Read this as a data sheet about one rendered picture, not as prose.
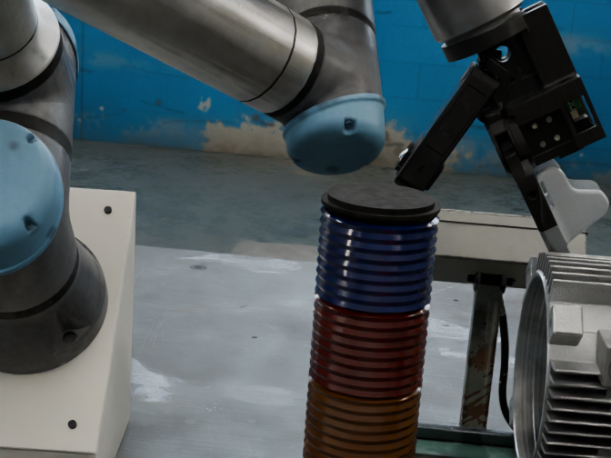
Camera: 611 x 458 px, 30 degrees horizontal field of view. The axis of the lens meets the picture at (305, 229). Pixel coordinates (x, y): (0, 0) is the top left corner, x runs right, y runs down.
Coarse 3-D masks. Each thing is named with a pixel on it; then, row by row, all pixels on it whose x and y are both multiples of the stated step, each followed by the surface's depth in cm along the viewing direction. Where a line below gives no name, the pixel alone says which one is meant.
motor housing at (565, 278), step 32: (544, 256) 90; (576, 256) 89; (608, 256) 90; (544, 288) 87; (576, 288) 85; (608, 288) 84; (544, 320) 97; (608, 320) 84; (544, 352) 98; (576, 352) 83; (544, 384) 97; (576, 384) 81; (544, 416) 83; (576, 416) 82; (608, 416) 82; (544, 448) 83; (576, 448) 83; (608, 448) 82
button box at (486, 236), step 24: (456, 216) 110; (480, 216) 110; (504, 216) 110; (528, 216) 110; (456, 240) 109; (480, 240) 109; (504, 240) 109; (528, 240) 109; (576, 240) 109; (456, 264) 110; (480, 264) 109; (504, 264) 108
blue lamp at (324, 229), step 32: (352, 224) 55; (384, 224) 60; (416, 224) 55; (320, 256) 57; (352, 256) 55; (384, 256) 55; (416, 256) 56; (320, 288) 57; (352, 288) 56; (384, 288) 55; (416, 288) 56
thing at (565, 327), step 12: (528, 264) 95; (528, 276) 94; (552, 312) 82; (564, 312) 82; (576, 312) 82; (552, 324) 82; (564, 324) 82; (576, 324) 82; (552, 336) 82; (564, 336) 82; (576, 336) 81
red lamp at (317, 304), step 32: (320, 320) 58; (352, 320) 56; (384, 320) 56; (416, 320) 57; (320, 352) 58; (352, 352) 56; (384, 352) 56; (416, 352) 57; (320, 384) 58; (352, 384) 57; (384, 384) 57; (416, 384) 58
